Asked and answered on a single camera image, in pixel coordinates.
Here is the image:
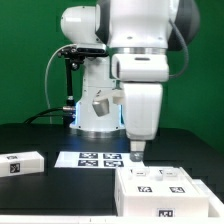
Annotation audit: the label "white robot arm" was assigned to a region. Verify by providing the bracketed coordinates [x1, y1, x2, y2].
[61, 0, 200, 162]

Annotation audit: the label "white corner guide rail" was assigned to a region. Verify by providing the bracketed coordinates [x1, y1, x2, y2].
[194, 179, 224, 218]

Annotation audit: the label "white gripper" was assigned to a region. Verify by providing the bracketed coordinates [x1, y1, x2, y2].
[122, 83, 163, 162]

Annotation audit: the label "white cabinet door panel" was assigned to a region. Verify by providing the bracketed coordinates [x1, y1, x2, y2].
[153, 167, 197, 197]
[115, 167, 161, 195]

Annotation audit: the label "grey camera cable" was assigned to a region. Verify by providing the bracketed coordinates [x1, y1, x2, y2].
[44, 43, 78, 110]

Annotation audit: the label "white cabinet body box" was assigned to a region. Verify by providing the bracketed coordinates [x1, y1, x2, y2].
[114, 167, 209, 218]

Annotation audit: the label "grey sleeved wrist cable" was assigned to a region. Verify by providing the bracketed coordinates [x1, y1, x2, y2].
[168, 18, 190, 79]

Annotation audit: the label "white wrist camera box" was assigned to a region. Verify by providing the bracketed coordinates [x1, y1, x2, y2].
[111, 54, 169, 83]

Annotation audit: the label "black base cables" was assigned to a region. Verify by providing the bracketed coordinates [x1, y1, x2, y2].
[23, 106, 78, 125]

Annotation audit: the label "black camera on stand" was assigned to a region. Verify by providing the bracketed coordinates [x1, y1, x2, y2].
[57, 44, 108, 107]

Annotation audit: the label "white marker sheet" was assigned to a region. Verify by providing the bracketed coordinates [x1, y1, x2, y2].
[55, 151, 144, 169]

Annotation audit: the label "white cabinet top block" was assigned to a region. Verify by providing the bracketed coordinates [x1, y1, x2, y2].
[0, 151, 44, 177]

